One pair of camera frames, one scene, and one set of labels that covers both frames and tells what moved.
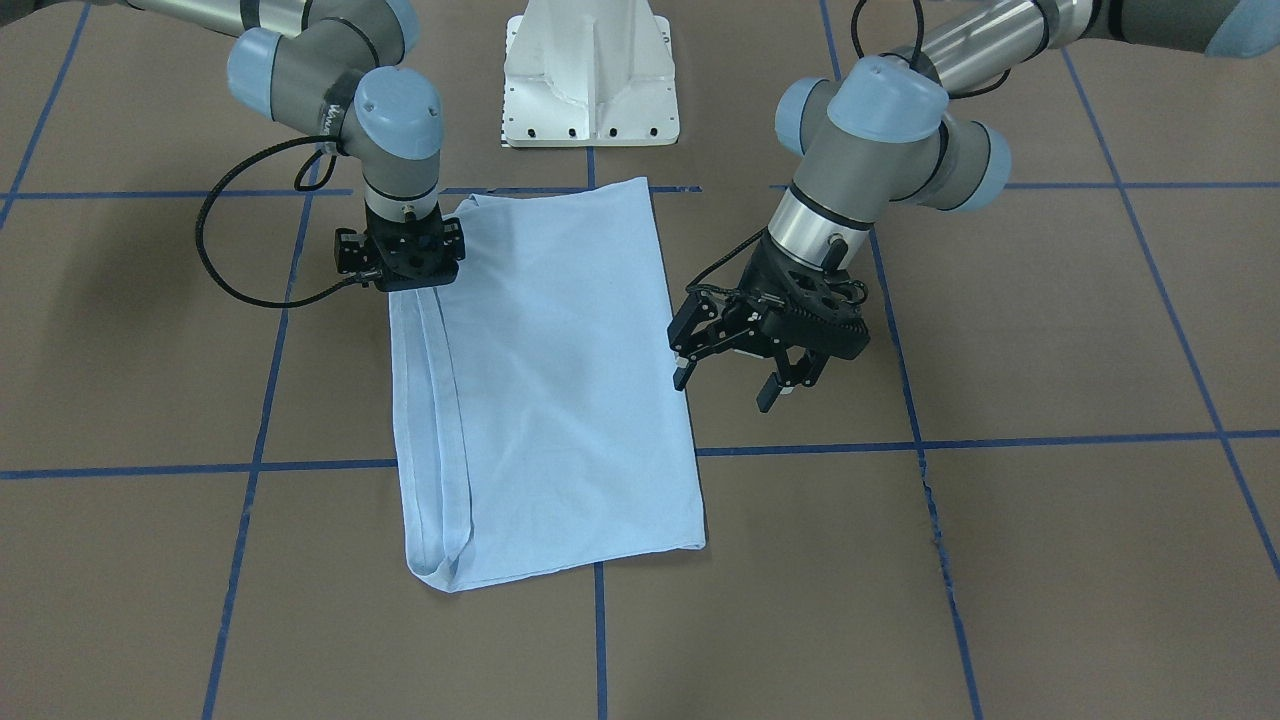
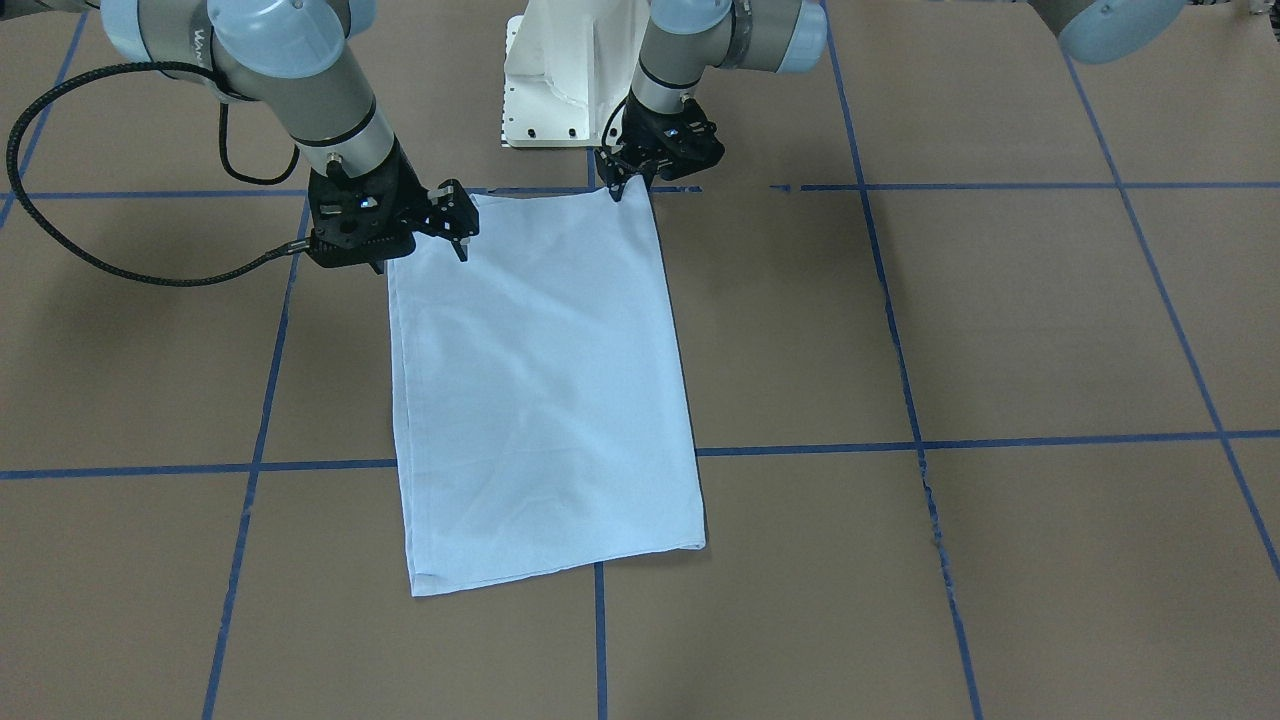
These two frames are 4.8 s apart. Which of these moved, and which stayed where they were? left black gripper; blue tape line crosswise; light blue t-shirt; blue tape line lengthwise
Moved: left black gripper
Stayed: blue tape line lengthwise; blue tape line crosswise; light blue t-shirt
